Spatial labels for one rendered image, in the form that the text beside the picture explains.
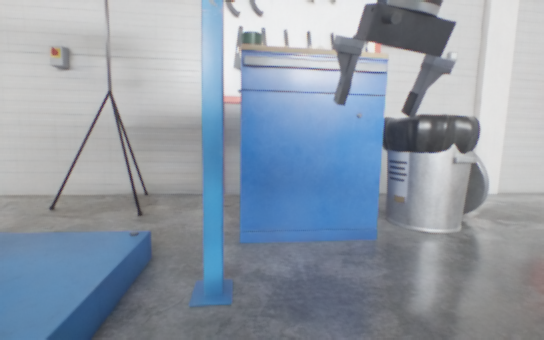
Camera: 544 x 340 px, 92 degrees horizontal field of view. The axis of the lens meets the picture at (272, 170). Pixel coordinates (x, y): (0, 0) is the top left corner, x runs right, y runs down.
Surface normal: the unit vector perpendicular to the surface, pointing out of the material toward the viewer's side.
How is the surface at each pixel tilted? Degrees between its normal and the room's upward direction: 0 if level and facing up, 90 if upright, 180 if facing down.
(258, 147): 90
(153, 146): 90
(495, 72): 90
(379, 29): 114
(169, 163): 90
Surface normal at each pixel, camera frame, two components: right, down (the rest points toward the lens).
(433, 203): -0.32, 0.15
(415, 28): 0.08, 0.51
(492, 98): 0.11, 0.11
